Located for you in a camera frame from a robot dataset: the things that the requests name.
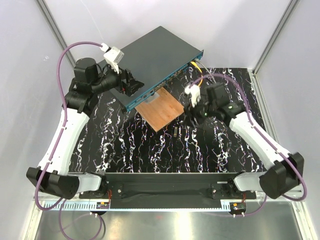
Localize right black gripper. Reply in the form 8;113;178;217
182;96;216;130

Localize grey ethernet cable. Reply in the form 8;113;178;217
194;58;217;85

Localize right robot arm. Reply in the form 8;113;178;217
184;83;306;199

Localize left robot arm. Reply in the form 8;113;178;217
26;57;144;200

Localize small brass metal part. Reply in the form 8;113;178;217
173;127;178;137

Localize wooden board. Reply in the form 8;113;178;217
135;87;184;132

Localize black marble pattern mat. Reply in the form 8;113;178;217
61;67;282;174

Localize grey metal bracket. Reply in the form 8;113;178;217
144;92;160;104

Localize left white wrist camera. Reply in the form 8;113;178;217
100;43;124;74

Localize teal network switch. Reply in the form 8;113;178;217
110;26;204;113

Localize yellow ethernet cable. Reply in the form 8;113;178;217
189;61;204;87

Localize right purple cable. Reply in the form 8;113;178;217
187;73;308;218

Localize purple cable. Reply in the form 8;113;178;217
33;41;103;238
187;73;308;218

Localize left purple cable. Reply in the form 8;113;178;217
33;41;103;238

